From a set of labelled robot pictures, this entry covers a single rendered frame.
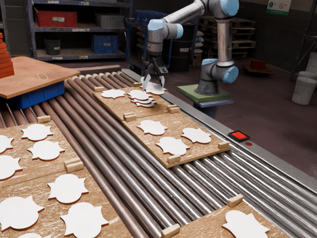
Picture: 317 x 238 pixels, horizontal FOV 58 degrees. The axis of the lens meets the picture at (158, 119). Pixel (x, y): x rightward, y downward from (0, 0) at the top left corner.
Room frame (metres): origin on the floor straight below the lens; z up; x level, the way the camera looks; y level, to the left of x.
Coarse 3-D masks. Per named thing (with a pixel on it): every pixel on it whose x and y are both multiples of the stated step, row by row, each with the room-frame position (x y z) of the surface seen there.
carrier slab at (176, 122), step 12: (156, 120) 1.32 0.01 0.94; (168, 120) 1.33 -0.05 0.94; (180, 120) 1.35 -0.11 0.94; (192, 120) 1.36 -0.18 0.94; (132, 132) 1.18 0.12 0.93; (168, 132) 1.20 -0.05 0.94; (180, 132) 1.22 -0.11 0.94; (144, 144) 1.08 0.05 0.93; (192, 144) 1.11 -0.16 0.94; (204, 144) 1.12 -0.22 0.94; (216, 144) 1.13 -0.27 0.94; (156, 156) 1.00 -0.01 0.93; (168, 156) 1.00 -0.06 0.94; (192, 156) 1.02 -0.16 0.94; (204, 156) 1.04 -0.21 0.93
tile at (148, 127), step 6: (144, 120) 1.28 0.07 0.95; (150, 120) 1.29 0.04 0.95; (138, 126) 1.22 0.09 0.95; (144, 126) 1.22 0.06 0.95; (150, 126) 1.23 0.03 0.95; (156, 126) 1.24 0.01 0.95; (162, 126) 1.24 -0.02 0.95; (144, 132) 1.16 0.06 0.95; (150, 132) 1.17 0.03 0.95; (156, 132) 1.17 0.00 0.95; (162, 132) 1.18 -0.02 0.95
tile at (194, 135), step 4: (184, 128) 1.24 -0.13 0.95; (188, 128) 1.24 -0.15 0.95; (192, 128) 1.25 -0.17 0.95; (184, 132) 1.20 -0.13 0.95; (188, 132) 1.21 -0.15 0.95; (192, 132) 1.21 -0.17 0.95; (196, 132) 1.21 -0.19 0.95; (200, 132) 1.22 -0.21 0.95; (204, 132) 1.22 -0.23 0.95; (184, 136) 1.17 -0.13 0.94; (188, 136) 1.16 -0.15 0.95; (192, 136) 1.17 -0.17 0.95; (196, 136) 1.17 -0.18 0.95; (200, 136) 1.18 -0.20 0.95; (204, 136) 1.18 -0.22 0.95; (208, 136) 1.18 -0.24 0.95; (192, 140) 1.13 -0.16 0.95; (196, 140) 1.14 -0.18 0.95; (200, 140) 1.14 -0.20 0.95; (204, 140) 1.14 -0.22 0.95; (208, 140) 1.15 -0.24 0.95
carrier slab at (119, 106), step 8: (120, 88) 1.72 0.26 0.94; (128, 88) 1.74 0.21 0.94; (136, 88) 1.75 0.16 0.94; (96, 96) 1.56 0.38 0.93; (128, 96) 1.60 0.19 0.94; (152, 96) 1.64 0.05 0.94; (104, 104) 1.47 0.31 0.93; (112, 104) 1.46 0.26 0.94; (120, 104) 1.47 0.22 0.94; (128, 104) 1.48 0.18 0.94; (160, 104) 1.53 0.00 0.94; (168, 104) 1.54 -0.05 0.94; (112, 112) 1.38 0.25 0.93; (120, 112) 1.37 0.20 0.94; (136, 112) 1.39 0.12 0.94; (144, 112) 1.40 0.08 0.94; (152, 112) 1.41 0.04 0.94; (160, 112) 1.42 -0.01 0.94; (168, 112) 1.45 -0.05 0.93; (120, 120) 1.30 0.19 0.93
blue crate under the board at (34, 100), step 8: (40, 88) 1.43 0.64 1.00; (48, 88) 1.47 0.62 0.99; (56, 88) 1.53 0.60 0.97; (16, 96) 1.33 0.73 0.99; (24, 96) 1.33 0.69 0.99; (32, 96) 1.37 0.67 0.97; (40, 96) 1.42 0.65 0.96; (48, 96) 1.47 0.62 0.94; (16, 104) 1.33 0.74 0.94; (24, 104) 1.33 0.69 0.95; (32, 104) 1.37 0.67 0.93
